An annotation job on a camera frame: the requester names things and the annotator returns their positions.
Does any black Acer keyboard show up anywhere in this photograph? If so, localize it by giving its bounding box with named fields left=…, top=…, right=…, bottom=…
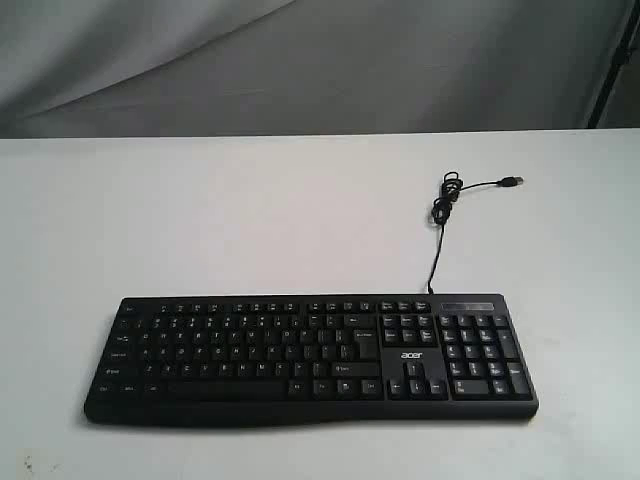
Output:
left=83, top=294, right=539, bottom=427

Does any grey fabric backdrop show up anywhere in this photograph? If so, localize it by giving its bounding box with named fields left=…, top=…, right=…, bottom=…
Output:
left=1, top=1, right=633, bottom=138

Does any black tripod stand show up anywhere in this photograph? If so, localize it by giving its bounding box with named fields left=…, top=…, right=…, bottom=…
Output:
left=585, top=1, right=639, bottom=129

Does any black usb cable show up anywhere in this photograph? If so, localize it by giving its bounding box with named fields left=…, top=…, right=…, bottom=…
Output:
left=425, top=171, right=526, bottom=295

